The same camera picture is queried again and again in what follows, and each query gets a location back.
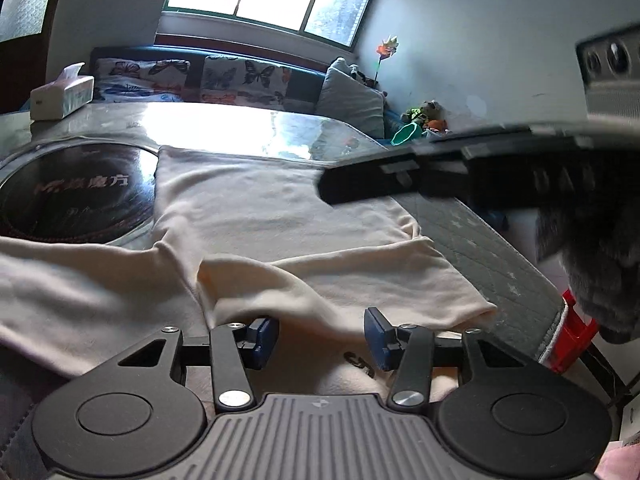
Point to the red plastic stool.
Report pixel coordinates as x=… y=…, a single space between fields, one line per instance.
x=575 y=332

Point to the butterfly print cushion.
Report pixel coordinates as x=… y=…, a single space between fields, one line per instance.
x=245 y=80
x=140 y=77

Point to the round black induction cooktop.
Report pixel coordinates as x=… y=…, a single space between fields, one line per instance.
x=75 y=190

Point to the plush toy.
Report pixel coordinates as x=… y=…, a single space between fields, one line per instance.
x=427 y=112

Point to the green plastic bowl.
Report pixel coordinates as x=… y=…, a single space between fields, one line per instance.
x=406 y=134

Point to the grey pillow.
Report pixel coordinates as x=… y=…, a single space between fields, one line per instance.
x=350 y=100

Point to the dark wooden door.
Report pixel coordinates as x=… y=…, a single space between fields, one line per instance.
x=20 y=10

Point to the colourful pinwheel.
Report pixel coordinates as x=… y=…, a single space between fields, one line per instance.
x=387 y=49

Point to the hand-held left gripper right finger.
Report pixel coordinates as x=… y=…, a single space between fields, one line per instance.
x=377 y=340

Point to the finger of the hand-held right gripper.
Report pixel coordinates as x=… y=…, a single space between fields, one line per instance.
x=510 y=139
x=450 y=177

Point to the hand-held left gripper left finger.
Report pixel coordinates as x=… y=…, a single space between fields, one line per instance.
x=262 y=342

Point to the white tissue box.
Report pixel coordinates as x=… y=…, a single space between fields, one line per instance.
x=62 y=95

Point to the cream long-sleeve shirt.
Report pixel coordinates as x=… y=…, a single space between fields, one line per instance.
x=280 y=230

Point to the blue sofa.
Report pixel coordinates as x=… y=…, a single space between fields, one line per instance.
x=300 y=85

